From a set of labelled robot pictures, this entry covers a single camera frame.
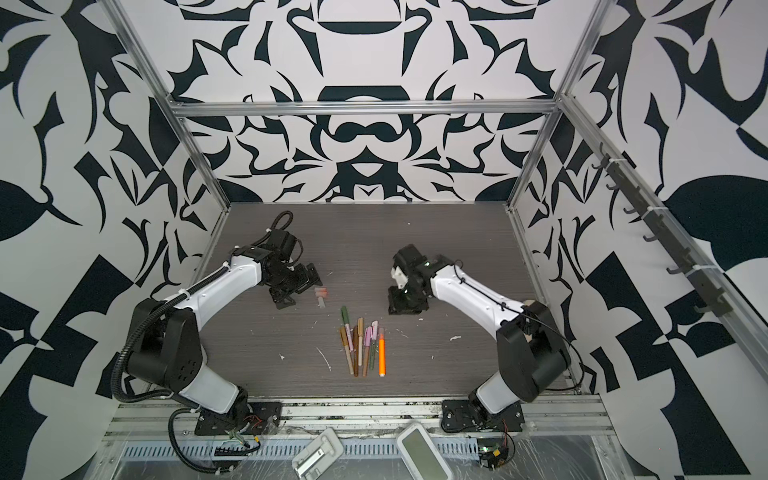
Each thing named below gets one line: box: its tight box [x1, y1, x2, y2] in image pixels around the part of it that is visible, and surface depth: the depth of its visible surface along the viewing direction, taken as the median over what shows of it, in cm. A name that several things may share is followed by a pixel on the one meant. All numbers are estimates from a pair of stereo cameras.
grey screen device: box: [397, 422, 454, 480], surface depth 67 cm
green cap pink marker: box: [341, 306, 354, 352], surface depth 91 cm
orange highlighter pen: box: [378, 327, 387, 378], surface depth 86 cm
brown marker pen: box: [352, 325, 359, 378], surface depth 86 cm
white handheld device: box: [292, 428, 344, 480], surface depth 70 cm
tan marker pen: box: [340, 326, 354, 375], surface depth 87 cm
